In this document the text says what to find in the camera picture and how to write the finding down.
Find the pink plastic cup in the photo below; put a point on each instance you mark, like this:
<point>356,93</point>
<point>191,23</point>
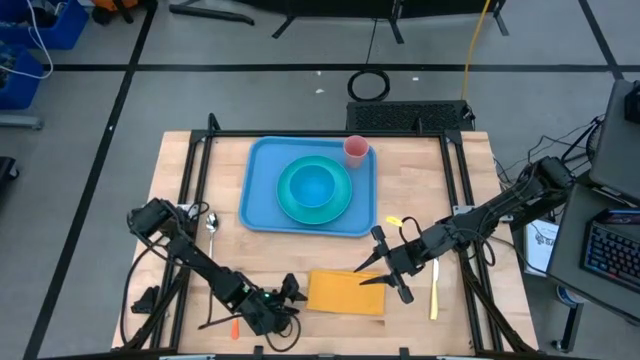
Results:
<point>356,147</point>

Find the backlit black keyboard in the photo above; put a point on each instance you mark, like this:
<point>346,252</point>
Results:
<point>610,255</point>

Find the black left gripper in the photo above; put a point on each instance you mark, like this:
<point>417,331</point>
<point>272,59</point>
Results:
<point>265,312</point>

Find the dark desk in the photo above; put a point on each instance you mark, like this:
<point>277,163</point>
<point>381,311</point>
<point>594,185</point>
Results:
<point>615,150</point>

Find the grey floor bar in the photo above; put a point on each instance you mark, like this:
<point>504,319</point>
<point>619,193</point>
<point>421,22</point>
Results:
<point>20,121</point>

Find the green plastic plate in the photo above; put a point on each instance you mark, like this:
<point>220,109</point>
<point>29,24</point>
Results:
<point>287,210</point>

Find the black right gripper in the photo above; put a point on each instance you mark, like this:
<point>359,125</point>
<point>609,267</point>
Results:
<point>407,257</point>

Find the white printed paper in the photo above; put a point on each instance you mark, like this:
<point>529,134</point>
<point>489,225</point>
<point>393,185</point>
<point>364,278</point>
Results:
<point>542,245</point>

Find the grey desk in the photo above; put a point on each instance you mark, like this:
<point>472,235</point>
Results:
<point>570,240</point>

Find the blue plastic bin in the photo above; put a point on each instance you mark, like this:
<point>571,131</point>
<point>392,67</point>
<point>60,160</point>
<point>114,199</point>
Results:
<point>20,80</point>
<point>50,25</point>

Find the silver aluminium bar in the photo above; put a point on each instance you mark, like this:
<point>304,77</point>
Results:
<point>457,357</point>
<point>187,357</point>

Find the black equipment base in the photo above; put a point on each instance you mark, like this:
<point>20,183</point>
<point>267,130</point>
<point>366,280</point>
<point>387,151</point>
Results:
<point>7,170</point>

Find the computer monitor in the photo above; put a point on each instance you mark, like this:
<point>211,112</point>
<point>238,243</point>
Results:
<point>632,102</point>

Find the blue plastic bowl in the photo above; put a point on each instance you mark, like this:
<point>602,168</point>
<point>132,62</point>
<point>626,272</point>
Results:
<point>312,185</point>

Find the yellow cloth napkin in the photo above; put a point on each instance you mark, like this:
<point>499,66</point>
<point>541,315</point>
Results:
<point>340,295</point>

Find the black partition panel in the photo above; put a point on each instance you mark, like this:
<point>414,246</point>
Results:
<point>350,6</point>

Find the light blue plastic tray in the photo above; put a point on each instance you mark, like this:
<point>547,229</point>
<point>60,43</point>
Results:
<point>260,200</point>

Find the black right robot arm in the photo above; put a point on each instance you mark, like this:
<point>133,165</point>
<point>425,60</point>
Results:
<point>500,205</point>

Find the blue and white tape roll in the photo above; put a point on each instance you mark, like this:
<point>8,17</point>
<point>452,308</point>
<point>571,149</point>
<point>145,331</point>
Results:
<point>567,295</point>

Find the orange and black shop vacuum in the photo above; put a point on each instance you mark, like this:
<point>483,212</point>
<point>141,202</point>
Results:
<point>112,5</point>

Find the black frame clamp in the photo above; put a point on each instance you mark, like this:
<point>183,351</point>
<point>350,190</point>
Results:
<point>147,300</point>

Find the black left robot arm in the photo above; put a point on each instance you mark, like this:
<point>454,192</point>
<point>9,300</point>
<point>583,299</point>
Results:
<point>200,260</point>

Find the black aluminium table frame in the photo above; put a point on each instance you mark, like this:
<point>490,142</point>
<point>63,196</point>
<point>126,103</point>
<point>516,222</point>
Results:
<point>320,133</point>

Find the yellow tape tag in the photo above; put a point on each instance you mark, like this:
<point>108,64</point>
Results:
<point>394,220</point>

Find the black perforated computer case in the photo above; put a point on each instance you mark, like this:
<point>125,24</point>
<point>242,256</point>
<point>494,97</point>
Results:
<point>410,116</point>

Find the black vacuum wand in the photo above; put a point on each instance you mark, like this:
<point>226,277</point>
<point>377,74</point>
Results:
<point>210,14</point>

